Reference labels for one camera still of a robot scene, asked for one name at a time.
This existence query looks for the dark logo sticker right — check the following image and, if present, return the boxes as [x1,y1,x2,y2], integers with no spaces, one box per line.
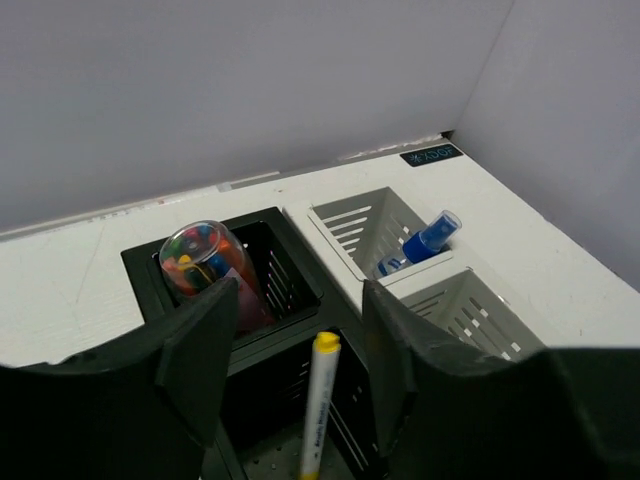
[400,143,464,167]

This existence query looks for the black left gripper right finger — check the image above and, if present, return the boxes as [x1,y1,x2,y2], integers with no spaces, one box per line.
[362,281,639,479]

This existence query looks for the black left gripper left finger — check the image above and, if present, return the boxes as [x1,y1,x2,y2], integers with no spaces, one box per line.
[1,279,239,479]

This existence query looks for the black slotted organizer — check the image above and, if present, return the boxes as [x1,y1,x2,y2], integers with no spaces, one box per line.
[120,206,396,480]

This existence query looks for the blue capped spray bottle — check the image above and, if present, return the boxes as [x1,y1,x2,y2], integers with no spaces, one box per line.
[371,210,462,280]

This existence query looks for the clear tube of markers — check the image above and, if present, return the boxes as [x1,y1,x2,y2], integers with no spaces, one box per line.
[158,220,275,336]

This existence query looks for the yellow capped marker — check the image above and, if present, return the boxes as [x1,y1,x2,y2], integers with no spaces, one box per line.
[299,331,341,479]

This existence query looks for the white slotted organizer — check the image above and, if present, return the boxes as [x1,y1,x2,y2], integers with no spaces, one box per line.
[284,187,544,361]

